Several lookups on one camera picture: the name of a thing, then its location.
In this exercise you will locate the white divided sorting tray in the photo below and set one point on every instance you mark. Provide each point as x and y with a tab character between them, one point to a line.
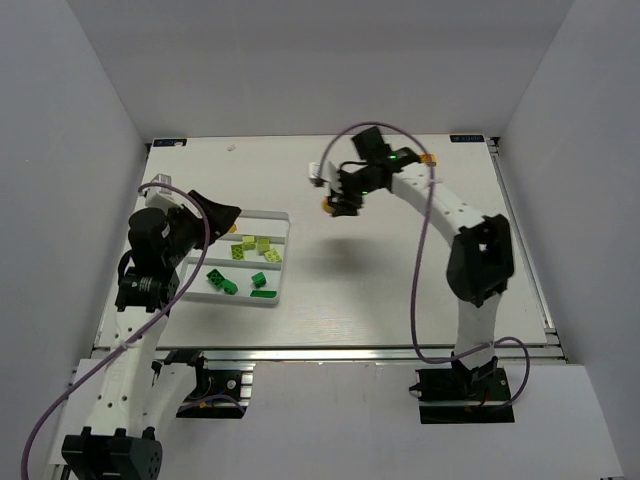
274	225

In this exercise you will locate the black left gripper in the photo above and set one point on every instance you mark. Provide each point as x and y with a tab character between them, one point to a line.
193	220

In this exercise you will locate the blue corner label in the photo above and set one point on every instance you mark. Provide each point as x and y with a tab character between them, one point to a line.
466	138
169	142

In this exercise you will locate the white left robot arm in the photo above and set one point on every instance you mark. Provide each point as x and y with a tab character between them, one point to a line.
139	397

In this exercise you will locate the dark green square lego brick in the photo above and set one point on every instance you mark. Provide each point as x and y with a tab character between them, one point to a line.
259	280

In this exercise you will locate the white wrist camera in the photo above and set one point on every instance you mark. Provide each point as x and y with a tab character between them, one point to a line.
323	174
161	197

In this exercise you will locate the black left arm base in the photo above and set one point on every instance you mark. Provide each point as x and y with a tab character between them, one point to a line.
217	393

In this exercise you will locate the light green upturned lego brick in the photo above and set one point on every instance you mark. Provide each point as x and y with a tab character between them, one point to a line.
237	252

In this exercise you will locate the light green square lego brick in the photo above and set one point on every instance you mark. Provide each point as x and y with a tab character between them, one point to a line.
248	242

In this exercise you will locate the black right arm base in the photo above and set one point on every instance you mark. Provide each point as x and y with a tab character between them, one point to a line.
444	398

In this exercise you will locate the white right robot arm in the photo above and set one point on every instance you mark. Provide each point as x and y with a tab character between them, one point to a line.
480	262

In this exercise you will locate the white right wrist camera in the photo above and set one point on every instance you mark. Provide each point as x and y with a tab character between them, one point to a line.
323	174

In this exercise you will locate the green lego plate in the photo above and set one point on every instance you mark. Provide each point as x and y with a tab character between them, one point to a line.
267	294

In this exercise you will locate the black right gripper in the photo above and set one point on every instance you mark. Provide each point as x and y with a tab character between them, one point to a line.
344	198

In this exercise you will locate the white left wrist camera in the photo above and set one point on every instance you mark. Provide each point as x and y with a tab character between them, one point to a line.
161	197

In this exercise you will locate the light green sloped lego brick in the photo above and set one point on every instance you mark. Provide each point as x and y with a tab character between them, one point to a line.
273	256

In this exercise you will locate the blue right corner label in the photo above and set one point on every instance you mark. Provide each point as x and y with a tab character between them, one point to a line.
466	138

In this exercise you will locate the blue left corner label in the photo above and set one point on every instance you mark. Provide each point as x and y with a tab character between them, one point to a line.
169	142

